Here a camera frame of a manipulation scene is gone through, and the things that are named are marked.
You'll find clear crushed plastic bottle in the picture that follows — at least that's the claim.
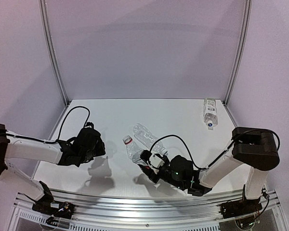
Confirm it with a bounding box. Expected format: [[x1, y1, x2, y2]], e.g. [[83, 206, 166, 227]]
[[132, 123, 168, 156]]

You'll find front aluminium rail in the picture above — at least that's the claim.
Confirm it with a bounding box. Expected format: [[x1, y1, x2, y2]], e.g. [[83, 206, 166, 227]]
[[12, 187, 282, 231]]

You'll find red label plastic bottle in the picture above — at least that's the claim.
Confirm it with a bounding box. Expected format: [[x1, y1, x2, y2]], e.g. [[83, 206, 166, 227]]
[[122, 135, 150, 168]]

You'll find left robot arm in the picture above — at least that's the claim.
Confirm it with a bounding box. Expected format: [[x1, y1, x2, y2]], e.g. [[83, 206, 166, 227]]
[[0, 122, 105, 205]]

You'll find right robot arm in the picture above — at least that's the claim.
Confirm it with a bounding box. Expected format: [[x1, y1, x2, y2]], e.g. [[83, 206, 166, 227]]
[[138, 127, 280, 200]]

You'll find aluminium frame post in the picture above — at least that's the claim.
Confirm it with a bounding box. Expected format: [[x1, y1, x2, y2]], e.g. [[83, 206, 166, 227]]
[[223, 0, 252, 107], [39, 0, 70, 107]]

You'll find white label bottle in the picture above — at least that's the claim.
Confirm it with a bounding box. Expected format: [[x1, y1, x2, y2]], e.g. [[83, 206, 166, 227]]
[[203, 98, 218, 130]]

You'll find right aluminium frame post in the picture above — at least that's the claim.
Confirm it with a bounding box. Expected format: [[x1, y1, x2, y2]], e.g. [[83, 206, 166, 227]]
[[223, 0, 252, 107]]

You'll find left aluminium frame post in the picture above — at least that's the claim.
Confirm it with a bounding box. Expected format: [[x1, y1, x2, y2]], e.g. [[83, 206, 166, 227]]
[[39, 0, 70, 107]]

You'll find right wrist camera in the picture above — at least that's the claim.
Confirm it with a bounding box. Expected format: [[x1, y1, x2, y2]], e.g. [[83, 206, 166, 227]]
[[140, 150, 169, 175]]

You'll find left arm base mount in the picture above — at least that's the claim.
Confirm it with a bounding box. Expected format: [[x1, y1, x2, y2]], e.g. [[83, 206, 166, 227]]
[[32, 181, 75, 226]]

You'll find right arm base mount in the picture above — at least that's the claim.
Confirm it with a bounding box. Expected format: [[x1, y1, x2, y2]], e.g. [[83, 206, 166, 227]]
[[220, 185, 270, 219]]

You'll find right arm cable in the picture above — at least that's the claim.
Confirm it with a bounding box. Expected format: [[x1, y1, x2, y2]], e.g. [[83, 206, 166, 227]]
[[149, 128, 281, 170]]

